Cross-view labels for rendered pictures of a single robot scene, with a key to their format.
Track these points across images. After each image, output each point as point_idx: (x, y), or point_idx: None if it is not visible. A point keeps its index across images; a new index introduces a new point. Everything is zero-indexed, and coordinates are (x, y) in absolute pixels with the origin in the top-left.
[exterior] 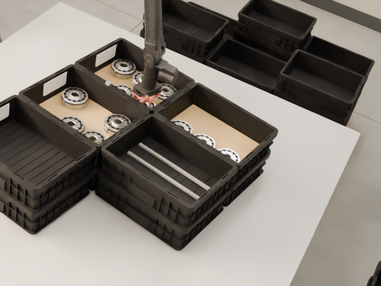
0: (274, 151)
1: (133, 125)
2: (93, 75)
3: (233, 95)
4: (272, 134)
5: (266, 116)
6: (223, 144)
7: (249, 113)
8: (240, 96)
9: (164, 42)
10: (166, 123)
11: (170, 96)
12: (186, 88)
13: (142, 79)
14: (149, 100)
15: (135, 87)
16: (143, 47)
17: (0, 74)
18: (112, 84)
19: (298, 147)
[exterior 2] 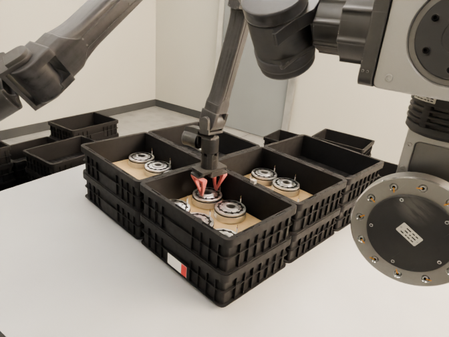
0: (49, 213)
1: (230, 154)
2: (270, 192)
3: (29, 283)
4: (91, 142)
5: (10, 251)
6: (132, 174)
7: (98, 155)
8: (17, 282)
9: (204, 107)
10: (196, 154)
11: (182, 171)
12: (156, 177)
13: (218, 160)
14: (200, 190)
15: (224, 164)
16: (228, 113)
17: (399, 323)
18: (248, 182)
19: (13, 214)
